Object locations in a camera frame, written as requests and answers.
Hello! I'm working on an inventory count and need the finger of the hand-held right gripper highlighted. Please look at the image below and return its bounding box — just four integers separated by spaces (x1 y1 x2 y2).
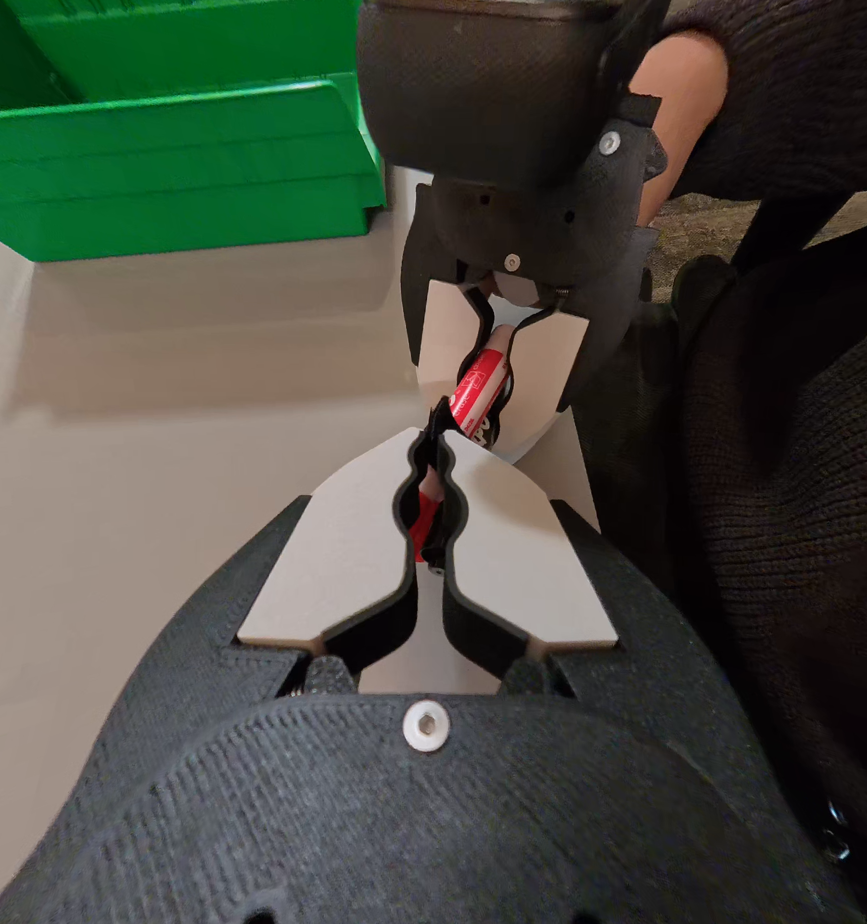
415 280 497 409
497 307 592 465

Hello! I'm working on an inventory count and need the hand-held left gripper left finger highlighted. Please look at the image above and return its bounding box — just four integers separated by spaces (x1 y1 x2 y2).
236 426 434 676

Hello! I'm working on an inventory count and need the person's right forearm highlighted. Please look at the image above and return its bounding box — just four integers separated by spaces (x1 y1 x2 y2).
661 0 867 206

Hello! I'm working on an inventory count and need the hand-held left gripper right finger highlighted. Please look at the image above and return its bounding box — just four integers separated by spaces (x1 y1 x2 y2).
439 431 620 681

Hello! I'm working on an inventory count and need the black hook-and-loop tie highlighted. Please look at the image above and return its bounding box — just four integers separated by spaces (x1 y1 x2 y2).
425 400 455 575

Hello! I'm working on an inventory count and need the person's right hand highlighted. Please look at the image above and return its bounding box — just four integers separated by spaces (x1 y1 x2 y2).
630 31 730 226

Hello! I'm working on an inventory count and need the grey desk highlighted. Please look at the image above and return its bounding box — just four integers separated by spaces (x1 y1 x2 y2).
0 165 602 911

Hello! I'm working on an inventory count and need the red dry-erase marker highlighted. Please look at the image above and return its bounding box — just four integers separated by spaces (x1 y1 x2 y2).
413 323 515 564

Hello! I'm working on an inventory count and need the green storage bin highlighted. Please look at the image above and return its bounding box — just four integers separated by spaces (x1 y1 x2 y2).
0 0 389 262

